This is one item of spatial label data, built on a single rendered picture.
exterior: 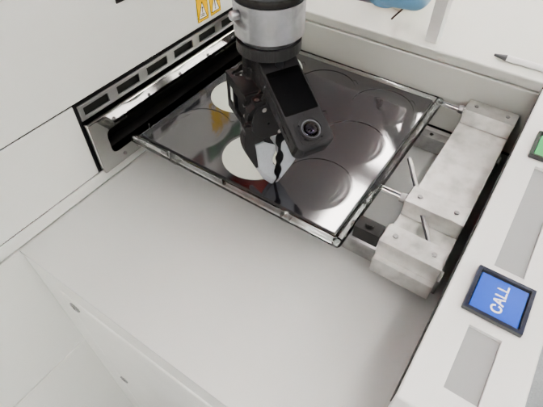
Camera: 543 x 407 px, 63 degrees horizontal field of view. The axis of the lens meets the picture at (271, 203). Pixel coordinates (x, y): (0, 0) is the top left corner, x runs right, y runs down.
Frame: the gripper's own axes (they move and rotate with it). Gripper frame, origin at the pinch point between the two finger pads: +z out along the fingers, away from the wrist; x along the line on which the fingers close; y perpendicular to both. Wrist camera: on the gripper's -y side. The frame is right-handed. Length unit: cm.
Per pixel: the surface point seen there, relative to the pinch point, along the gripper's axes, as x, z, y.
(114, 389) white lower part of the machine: 37, 65, 11
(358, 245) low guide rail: -7.8, 7.2, -10.6
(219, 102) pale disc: 0.1, 1.3, 21.6
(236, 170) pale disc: 4.0, 1.2, 4.9
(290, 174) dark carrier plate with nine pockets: -2.8, 1.4, 1.0
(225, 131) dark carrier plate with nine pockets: 2.0, 1.4, 14.1
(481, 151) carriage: -33.2, 3.3, -5.6
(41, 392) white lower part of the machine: 46, 42, 6
